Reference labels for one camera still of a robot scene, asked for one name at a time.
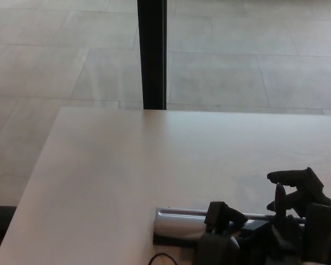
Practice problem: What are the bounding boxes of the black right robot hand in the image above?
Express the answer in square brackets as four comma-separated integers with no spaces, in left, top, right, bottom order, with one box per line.
[240,166,331,265]

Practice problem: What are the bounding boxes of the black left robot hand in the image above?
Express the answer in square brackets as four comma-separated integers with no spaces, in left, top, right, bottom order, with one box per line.
[192,201,249,265]

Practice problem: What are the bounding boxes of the silver black three-hole punch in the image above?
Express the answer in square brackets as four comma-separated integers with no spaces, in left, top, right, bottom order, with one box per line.
[153,206,277,247]

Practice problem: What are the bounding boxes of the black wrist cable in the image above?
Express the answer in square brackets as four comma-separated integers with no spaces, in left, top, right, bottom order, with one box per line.
[148,252,179,265]

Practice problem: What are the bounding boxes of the black vertical window post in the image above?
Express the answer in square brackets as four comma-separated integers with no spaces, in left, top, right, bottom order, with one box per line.
[136,0,168,111]

